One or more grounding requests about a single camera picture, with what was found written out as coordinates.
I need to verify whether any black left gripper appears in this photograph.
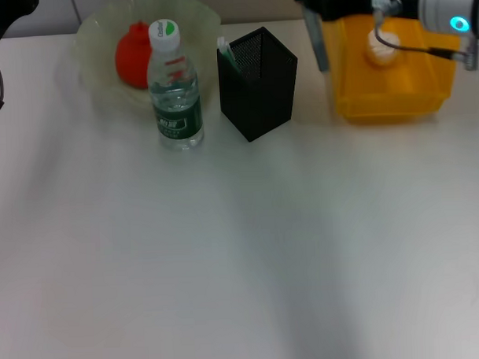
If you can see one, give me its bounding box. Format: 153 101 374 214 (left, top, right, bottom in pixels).
0 0 42 60

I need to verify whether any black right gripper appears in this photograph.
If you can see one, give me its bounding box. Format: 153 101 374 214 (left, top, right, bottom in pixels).
294 0 425 24

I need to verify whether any grey glitter pen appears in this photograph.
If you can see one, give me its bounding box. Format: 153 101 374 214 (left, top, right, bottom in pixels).
301 2 330 72

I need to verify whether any white paper ball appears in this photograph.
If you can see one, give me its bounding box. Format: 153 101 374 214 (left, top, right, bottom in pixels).
362 28 405 68

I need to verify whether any red orange toy fruit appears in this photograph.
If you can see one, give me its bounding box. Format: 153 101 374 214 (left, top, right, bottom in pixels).
112 20 157 91

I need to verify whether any mint green pen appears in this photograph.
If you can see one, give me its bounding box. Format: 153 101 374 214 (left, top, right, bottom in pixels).
216 35 244 76

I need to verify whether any clear green-label water bottle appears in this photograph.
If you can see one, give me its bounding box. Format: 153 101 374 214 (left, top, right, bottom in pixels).
144 17 206 154

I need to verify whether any pale green glass fruit plate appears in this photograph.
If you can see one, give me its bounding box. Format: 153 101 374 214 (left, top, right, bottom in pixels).
73 0 227 124

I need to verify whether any black mesh pen holder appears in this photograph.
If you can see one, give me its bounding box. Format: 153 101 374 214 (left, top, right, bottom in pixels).
216 25 302 144

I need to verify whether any yellow plastic bin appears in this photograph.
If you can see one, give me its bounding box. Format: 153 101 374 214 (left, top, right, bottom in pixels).
320 10 465 126

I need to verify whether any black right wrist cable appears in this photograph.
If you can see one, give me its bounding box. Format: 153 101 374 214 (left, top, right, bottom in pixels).
370 0 479 76

